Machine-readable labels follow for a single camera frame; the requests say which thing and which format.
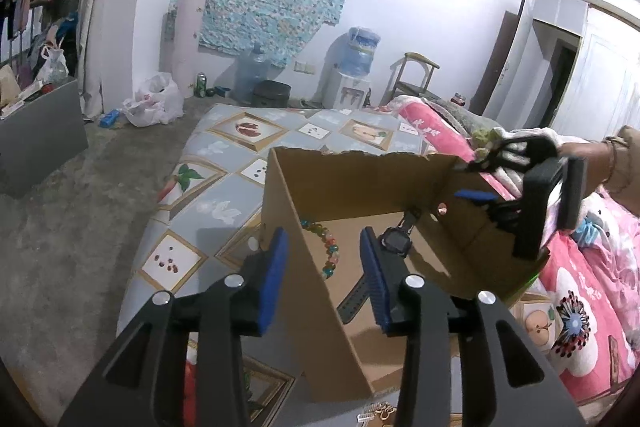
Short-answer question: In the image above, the white plastic bag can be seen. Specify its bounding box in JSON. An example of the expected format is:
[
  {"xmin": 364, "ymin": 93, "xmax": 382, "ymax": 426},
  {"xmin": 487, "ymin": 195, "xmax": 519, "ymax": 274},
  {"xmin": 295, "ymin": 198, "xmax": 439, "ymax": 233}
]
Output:
[{"xmin": 122, "ymin": 72, "xmax": 184, "ymax": 128}]

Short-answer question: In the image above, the colourful bead bracelet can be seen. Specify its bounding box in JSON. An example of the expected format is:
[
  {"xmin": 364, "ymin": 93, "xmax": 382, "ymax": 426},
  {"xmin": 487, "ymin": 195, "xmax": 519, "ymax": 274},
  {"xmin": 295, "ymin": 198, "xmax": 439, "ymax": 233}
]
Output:
[{"xmin": 299, "ymin": 219, "xmax": 341, "ymax": 280}]

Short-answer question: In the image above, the rolled pink mat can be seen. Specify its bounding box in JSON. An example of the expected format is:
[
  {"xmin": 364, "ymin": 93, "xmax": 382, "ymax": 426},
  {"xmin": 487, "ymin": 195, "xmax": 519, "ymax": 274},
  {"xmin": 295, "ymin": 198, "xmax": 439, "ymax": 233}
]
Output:
[{"xmin": 171, "ymin": 0, "xmax": 206, "ymax": 98}]

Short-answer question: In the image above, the brown cardboard box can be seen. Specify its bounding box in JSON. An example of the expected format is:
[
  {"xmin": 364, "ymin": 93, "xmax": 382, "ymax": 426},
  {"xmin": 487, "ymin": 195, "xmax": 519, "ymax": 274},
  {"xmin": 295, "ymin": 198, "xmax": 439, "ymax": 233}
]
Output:
[{"xmin": 259, "ymin": 146, "xmax": 550, "ymax": 403}]

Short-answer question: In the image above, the black smart watch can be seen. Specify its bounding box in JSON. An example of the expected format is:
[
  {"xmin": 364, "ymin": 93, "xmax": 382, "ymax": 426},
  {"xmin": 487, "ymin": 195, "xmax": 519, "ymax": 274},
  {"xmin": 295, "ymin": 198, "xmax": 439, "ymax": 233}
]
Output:
[{"xmin": 337, "ymin": 207, "xmax": 421, "ymax": 336}]

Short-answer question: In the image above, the patterned grey bed sheet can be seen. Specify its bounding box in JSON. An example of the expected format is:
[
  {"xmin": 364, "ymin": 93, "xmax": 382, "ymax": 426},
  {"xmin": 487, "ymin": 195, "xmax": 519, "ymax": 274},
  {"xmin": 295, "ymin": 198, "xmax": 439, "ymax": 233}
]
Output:
[{"xmin": 117, "ymin": 104, "xmax": 442, "ymax": 426}]

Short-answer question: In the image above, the wooden chair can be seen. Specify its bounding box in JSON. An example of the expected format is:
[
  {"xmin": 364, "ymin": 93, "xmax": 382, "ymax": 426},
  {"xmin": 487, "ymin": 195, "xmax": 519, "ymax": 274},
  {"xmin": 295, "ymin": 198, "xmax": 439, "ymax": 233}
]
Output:
[{"xmin": 386, "ymin": 52, "xmax": 440, "ymax": 101}]

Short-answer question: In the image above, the white water dispenser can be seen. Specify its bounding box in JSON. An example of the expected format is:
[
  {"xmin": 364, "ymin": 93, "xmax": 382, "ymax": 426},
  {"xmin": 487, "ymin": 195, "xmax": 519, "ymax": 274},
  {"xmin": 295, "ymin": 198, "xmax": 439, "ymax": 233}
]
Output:
[{"xmin": 321, "ymin": 68, "xmax": 371, "ymax": 109}]

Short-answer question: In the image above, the black waste bin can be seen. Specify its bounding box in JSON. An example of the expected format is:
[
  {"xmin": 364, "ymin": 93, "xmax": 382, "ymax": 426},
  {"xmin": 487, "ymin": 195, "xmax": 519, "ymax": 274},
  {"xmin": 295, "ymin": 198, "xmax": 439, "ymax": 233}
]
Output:
[{"xmin": 252, "ymin": 80, "xmax": 291, "ymax": 108}]

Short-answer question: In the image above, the blue packet on floor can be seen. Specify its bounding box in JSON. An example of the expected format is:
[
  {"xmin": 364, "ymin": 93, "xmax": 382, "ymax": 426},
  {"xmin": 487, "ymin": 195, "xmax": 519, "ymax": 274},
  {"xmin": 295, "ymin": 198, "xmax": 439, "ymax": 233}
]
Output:
[{"xmin": 99, "ymin": 109, "xmax": 120, "ymax": 129}]

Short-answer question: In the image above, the green plush toy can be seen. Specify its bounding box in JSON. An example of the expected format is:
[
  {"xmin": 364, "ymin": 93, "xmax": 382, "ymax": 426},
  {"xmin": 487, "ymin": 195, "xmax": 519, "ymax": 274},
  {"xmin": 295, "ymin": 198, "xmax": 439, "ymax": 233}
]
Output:
[{"xmin": 470, "ymin": 127, "xmax": 503, "ymax": 160}]

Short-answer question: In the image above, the small gold charm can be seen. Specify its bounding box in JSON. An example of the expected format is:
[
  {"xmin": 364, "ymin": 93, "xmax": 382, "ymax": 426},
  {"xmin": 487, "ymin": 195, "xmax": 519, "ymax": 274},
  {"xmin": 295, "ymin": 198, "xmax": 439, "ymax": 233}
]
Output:
[{"xmin": 357, "ymin": 402, "xmax": 397, "ymax": 427}]

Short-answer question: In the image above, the white fluffy blanket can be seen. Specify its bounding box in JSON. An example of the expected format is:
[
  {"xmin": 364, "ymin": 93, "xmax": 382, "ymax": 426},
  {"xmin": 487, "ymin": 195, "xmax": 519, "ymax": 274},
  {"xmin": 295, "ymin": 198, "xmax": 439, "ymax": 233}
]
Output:
[{"xmin": 468, "ymin": 131, "xmax": 586, "ymax": 215}]

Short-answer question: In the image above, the dark brown door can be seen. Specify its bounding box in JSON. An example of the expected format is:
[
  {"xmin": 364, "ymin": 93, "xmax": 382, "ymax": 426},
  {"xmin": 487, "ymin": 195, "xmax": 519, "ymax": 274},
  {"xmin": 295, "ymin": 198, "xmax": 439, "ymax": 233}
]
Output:
[{"xmin": 470, "ymin": 0, "xmax": 526, "ymax": 115}]

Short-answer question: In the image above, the blue floor water jug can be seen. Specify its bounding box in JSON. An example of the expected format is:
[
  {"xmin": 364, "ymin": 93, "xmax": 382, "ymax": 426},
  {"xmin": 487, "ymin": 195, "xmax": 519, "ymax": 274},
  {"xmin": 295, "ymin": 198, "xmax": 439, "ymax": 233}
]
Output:
[{"xmin": 233, "ymin": 42, "xmax": 271, "ymax": 105}]

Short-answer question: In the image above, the pink floral blanket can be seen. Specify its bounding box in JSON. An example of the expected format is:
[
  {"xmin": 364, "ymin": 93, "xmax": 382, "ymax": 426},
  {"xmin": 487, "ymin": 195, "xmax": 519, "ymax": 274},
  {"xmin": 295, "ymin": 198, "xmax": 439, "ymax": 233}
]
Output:
[{"xmin": 379, "ymin": 95, "xmax": 639, "ymax": 404}]

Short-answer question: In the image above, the grey storage box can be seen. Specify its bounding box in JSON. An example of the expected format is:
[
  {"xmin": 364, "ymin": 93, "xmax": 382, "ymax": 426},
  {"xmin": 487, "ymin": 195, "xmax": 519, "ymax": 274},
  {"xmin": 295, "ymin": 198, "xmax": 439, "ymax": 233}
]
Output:
[{"xmin": 1, "ymin": 80, "xmax": 88, "ymax": 198}]

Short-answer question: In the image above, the blue dispenser water bottle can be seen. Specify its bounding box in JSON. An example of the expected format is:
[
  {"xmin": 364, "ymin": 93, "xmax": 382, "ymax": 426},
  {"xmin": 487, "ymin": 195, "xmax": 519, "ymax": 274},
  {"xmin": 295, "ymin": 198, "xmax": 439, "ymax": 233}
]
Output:
[{"xmin": 337, "ymin": 27, "xmax": 381, "ymax": 77}]

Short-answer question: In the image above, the person right hand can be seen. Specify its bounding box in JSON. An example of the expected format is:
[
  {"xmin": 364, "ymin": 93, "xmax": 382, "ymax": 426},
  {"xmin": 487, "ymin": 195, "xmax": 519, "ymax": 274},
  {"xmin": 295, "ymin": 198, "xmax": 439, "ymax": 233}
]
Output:
[{"xmin": 559, "ymin": 126, "xmax": 640, "ymax": 216}]

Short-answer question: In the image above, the green drink can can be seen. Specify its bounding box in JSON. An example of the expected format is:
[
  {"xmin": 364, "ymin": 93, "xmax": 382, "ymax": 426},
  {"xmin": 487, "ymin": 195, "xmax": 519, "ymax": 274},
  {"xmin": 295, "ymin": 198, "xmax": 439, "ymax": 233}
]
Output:
[{"xmin": 194, "ymin": 72, "xmax": 207, "ymax": 98}]

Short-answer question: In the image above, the white curtain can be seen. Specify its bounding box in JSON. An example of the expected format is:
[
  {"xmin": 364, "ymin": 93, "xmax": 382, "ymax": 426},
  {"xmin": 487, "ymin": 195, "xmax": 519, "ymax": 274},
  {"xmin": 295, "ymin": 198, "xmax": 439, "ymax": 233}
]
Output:
[{"xmin": 77, "ymin": 0, "xmax": 103, "ymax": 121}]

